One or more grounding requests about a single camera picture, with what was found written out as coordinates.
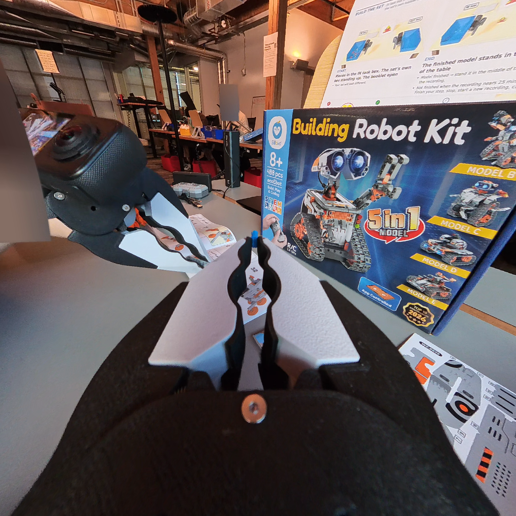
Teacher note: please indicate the black pole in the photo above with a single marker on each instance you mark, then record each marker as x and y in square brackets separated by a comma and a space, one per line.
[169, 100]

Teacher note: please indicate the printed task instruction sheet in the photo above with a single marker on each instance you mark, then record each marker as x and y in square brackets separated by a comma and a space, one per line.
[403, 80]

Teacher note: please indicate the open white instruction booklet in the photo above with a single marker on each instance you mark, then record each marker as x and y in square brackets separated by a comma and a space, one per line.
[217, 234]

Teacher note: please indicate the blue robot kit box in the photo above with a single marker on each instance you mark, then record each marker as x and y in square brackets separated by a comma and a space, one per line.
[383, 258]

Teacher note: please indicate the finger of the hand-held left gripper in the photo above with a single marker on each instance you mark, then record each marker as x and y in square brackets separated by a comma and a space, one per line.
[173, 221]
[153, 252]

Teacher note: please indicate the wooden post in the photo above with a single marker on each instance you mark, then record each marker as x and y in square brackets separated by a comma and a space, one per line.
[280, 24]

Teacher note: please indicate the cardboard box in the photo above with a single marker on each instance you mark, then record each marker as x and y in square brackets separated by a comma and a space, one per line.
[68, 108]

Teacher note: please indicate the printed sticker sheet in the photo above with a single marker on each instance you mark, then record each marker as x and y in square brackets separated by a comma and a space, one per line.
[463, 403]

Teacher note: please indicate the grey desk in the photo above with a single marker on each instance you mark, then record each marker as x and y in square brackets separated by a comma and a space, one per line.
[80, 322]

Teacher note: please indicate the grey control box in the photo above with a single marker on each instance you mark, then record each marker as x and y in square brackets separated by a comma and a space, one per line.
[189, 189]

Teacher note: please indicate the wooden display board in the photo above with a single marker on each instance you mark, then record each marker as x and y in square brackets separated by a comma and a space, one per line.
[322, 80]

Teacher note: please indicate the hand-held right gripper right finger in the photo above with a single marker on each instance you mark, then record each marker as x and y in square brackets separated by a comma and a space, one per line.
[314, 322]

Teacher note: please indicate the black rectangular box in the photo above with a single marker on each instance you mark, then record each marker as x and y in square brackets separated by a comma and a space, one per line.
[193, 177]

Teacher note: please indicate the red bag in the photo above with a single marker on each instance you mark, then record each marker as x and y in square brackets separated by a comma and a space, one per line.
[171, 163]
[253, 178]
[204, 168]

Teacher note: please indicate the wall lamp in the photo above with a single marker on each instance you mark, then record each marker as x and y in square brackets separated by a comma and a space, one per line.
[300, 63]

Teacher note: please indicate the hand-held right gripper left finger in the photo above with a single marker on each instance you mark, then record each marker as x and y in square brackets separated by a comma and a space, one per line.
[193, 322]

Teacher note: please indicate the white paper notice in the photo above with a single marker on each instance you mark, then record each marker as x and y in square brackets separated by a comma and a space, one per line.
[45, 60]
[270, 56]

